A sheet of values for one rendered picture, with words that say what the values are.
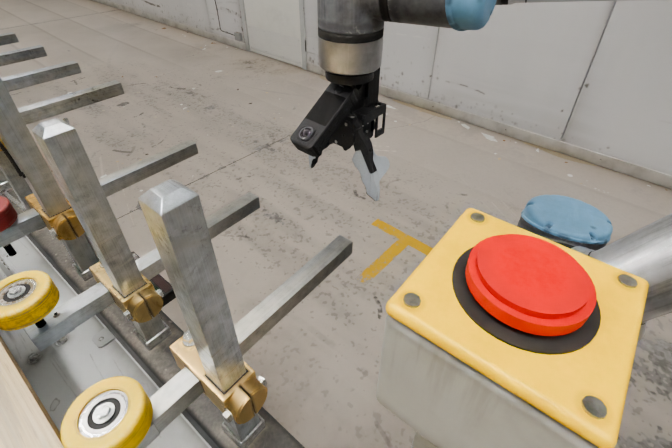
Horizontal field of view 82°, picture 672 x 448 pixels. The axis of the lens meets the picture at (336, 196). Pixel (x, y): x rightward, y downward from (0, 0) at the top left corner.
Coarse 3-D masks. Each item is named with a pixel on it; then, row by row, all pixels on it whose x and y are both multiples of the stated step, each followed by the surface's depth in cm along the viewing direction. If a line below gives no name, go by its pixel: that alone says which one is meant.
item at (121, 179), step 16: (192, 144) 94; (144, 160) 88; (160, 160) 89; (176, 160) 92; (112, 176) 83; (128, 176) 84; (144, 176) 87; (112, 192) 83; (32, 208) 74; (16, 224) 71; (32, 224) 73; (0, 240) 70
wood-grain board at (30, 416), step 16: (0, 336) 50; (0, 352) 46; (0, 368) 45; (16, 368) 45; (0, 384) 43; (16, 384) 43; (0, 400) 42; (16, 400) 42; (32, 400) 42; (0, 416) 40; (16, 416) 40; (32, 416) 40; (48, 416) 42; (0, 432) 39; (16, 432) 39; (32, 432) 39; (48, 432) 39
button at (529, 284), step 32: (480, 256) 13; (512, 256) 13; (544, 256) 13; (480, 288) 13; (512, 288) 12; (544, 288) 12; (576, 288) 12; (512, 320) 12; (544, 320) 12; (576, 320) 12
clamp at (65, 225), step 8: (32, 200) 75; (40, 208) 73; (72, 208) 73; (48, 216) 71; (56, 216) 71; (64, 216) 72; (72, 216) 71; (48, 224) 72; (56, 224) 70; (64, 224) 71; (72, 224) 72; (80, 224) 73; (56, 232) 70; (64, 232) 71; (72, 232) 72; (80, 232) 73
